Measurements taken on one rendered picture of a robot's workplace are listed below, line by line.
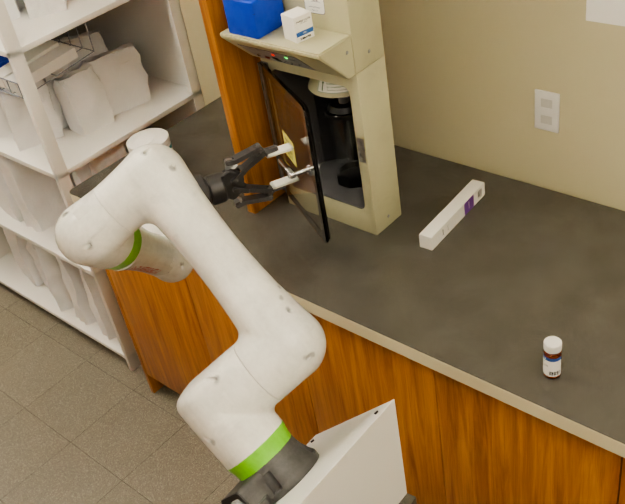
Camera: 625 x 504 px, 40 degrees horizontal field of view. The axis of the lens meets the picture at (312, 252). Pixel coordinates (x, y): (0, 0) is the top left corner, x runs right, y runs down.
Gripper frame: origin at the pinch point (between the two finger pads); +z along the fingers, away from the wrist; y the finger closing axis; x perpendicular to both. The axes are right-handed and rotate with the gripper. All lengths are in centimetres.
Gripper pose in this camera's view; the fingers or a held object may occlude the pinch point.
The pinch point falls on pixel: (284, 164)
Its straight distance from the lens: 215.3
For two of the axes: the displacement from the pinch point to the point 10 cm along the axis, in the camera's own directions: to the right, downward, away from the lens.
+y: -1.5, -7.9, -6.0
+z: 9.1, -3.4, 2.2
